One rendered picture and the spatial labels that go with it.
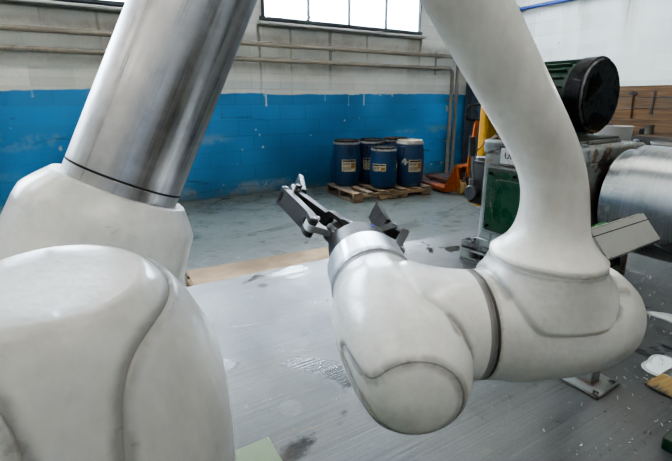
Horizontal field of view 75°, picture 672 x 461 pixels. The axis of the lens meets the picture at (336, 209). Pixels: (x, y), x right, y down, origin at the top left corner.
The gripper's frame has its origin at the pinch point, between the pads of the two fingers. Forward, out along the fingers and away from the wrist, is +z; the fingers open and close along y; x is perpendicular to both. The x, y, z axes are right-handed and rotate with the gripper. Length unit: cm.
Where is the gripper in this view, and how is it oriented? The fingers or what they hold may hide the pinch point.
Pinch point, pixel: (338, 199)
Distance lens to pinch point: 69.6
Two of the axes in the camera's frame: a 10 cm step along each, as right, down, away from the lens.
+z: -1.5, -3.8, 9.1
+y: 9.1, 3.2, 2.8
